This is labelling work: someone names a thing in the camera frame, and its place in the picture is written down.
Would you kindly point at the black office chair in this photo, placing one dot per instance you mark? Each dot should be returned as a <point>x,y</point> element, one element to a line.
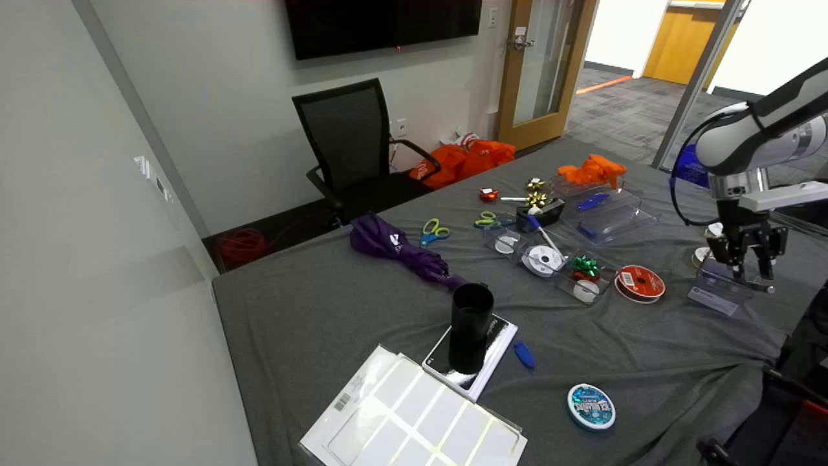
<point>350,139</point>

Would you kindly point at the blue green scissors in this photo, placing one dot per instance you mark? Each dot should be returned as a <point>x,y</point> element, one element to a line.
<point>433,232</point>

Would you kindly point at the small clear plastic holder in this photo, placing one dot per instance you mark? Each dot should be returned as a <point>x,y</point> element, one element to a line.
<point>719,291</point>

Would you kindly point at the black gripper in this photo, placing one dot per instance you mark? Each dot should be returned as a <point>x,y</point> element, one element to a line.
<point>740,232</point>

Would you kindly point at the wall television screen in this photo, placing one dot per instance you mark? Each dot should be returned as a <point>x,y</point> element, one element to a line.
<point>341,27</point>

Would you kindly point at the red object on floor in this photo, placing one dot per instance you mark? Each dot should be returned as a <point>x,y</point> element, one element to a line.
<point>242,247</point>

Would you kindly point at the blue marker cap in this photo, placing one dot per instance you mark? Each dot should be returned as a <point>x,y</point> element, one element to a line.
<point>524,356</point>

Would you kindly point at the red round object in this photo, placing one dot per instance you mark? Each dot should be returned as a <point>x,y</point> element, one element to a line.
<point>488,196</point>

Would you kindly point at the grey table cloth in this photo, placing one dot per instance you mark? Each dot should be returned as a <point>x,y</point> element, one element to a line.
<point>300,322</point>

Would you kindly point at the clear box with bows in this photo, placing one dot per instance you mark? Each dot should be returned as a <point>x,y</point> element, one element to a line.
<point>579,275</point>

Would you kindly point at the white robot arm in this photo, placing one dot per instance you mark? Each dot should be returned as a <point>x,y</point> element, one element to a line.
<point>736,146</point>

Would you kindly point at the blue pen on tray edge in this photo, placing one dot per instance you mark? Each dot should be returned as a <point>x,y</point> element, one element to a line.
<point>588,232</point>

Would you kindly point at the large clear plastic tray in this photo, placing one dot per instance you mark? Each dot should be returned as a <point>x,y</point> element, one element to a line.
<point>616,218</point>

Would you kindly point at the black cylindrical cup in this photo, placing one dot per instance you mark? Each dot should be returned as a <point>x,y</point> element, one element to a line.
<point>471,313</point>

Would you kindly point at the wooden glass door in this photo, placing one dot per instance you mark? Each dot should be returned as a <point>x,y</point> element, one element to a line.
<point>543,54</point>

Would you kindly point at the black tape dispenser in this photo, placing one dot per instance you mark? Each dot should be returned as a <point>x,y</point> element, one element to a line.
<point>529,218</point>

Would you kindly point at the white label sheets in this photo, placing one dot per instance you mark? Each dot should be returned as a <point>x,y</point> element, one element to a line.
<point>393,412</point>

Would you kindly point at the orange bag on floor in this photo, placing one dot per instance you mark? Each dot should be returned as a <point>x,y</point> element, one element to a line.
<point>451,165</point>

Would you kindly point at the white tape roll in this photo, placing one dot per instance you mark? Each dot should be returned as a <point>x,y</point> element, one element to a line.
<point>714,232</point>

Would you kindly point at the blue recycling bin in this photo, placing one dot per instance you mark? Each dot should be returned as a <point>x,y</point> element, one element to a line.
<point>688,167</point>

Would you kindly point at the white framed tablet box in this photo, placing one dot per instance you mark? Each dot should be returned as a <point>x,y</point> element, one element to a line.
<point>471,385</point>

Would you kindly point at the orange cloth on table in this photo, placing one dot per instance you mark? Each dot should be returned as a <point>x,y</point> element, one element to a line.
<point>594,172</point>

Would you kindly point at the purple folded umbrella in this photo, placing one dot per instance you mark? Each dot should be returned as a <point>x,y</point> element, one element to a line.
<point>374,236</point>

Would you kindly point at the blue round tin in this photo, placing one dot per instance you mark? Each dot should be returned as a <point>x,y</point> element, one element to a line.
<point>591,407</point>

